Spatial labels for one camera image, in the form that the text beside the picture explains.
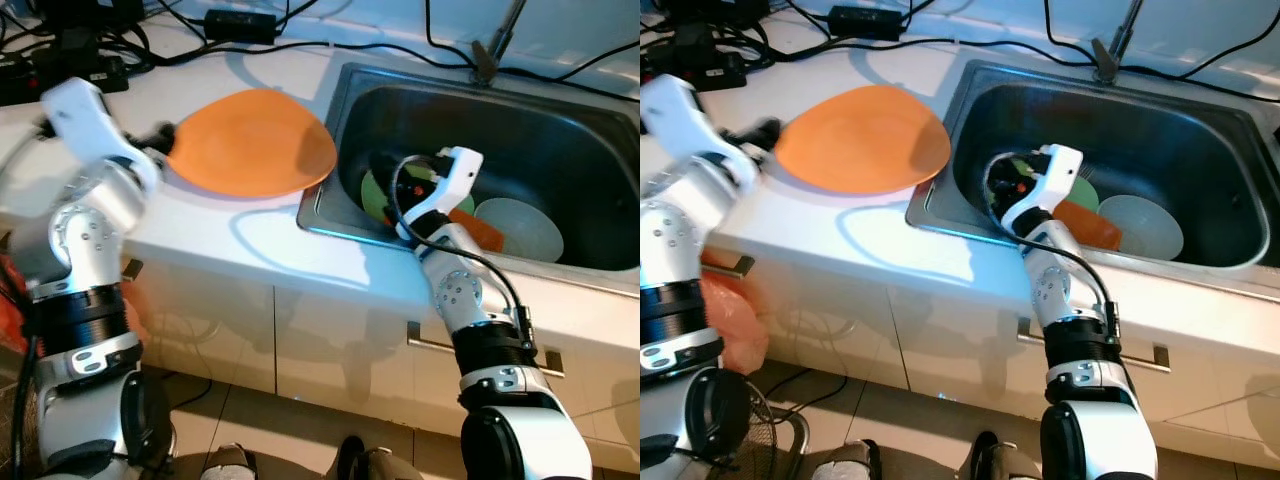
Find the orange plastic bowl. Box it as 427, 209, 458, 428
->
1050, 198, 1123, 251
445, 207, 506, 253

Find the orange plastic plate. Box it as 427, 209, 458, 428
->
775, 85, 951, 196
165, 88, 338, 198

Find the green plate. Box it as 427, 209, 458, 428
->
1008, 157, 1101, 213
360, 168, 476, 229

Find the black power strip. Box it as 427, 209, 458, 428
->
640, 45, 746, 96
0, 50, 129, 106

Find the pale grey bowl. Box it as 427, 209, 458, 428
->
1097, 195, 1184, 261
473, 197, 566, 263

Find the black power adapter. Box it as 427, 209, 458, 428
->
827, 5, 904, 41
203, 10, 278, 44

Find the black box device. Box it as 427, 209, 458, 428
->
40, 0, 126, 31
650, 0, 746, 26

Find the grey metal faucet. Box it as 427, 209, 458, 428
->
473, 0, 529, 84
1090, 0, 1146, 81

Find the stainless steel sink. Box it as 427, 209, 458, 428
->
297, 62, 641, 271
905, 60, 1271, 271

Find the red plastic bag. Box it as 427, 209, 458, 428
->
0, 255, 151, 351
700, 270, 771, 376

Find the white cabinet door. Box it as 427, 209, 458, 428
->
0, 250, 279, 391
700, 250, 889, 396
275, 285, 611, 451
885, 285, 1226, 451

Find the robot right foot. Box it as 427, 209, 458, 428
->
335, 437, 421, 480
965, 432, 1041, 480

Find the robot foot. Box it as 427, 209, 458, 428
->
805, 440, 881, 480
965, 432, 1041, 480
200, 443, 256, 480
335, 437, 421, 480

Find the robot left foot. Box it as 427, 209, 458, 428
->
200, 443, 256, 480
805, 440, 881, 480

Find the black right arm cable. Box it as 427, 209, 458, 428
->
388, 155, 536, 351
982, 152, 1121, 346

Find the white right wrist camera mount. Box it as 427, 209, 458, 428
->
1003, 145, 1086, 236
397, 147, 484, 241

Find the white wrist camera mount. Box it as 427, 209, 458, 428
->
640, 75, 746, 171
397, 147, 484, 241
1003, 145, 1086, 236
40, 78, 136, 171

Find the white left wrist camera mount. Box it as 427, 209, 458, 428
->
640, 75, 746, 171
40, 78, 136, 171

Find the black power cable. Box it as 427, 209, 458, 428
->
275, 40, 641, 101
425, 0, 641, 81
900, 38, 1280, 101
1043, 0, 1280, 81

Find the long metal cabinet handle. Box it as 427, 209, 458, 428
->
407, 320, 566, 379
1017, 318, 1171, 373

